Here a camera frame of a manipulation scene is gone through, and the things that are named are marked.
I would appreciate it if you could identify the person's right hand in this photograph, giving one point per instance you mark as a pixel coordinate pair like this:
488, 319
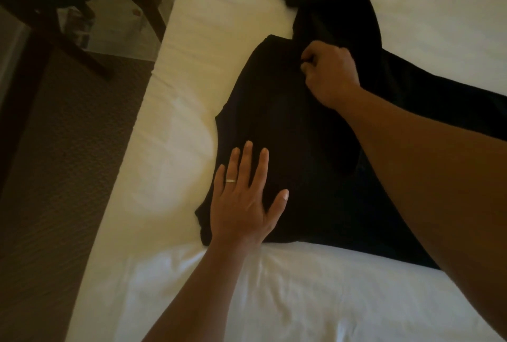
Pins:
331, 76

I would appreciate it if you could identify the person's right forearm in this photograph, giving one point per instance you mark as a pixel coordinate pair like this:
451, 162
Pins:
443, 187

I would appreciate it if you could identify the person's left hand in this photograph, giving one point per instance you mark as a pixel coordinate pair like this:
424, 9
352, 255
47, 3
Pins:
242, 207

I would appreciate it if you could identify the black t-shirt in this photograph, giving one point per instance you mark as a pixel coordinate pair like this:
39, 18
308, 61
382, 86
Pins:
285, 116

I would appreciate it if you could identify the person's left forearm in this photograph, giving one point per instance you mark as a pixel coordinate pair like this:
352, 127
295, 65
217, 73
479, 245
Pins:
198, 294

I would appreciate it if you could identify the white bed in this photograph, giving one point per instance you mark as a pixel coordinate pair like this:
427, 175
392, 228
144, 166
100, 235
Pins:
182, 76

